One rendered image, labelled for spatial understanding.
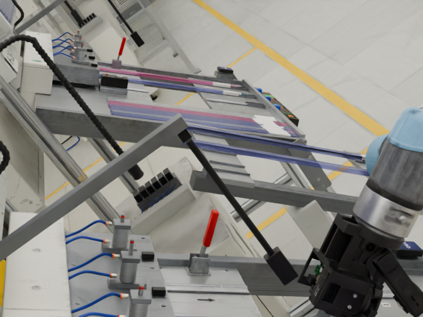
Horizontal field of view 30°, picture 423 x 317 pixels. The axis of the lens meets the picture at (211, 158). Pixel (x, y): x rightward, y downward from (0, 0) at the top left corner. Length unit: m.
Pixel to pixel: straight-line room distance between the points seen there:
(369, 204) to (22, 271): 0.45
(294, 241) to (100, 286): 2.16
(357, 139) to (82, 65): 1.62
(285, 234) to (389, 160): 2.31
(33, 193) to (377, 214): 1.24
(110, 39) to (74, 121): 3.60
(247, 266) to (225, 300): 0.13
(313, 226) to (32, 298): 0.79
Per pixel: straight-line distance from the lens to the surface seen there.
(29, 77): 2.16
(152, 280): 1.10
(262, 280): 1.34
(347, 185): 3.30
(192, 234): 2.30
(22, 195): 2.05
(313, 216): 1.63
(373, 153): 1.16
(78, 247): 1.18
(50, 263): 1.08
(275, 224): 3.36
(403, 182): 0.96
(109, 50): 5.58
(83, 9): 6.99
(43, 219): 0.88
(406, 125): 0.96
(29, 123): 1.96
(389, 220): 0.97
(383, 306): 1.30
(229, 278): 1.28
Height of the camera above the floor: 1.62
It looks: 22 degrees down
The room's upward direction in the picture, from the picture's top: 36 degrees counter-clockwise
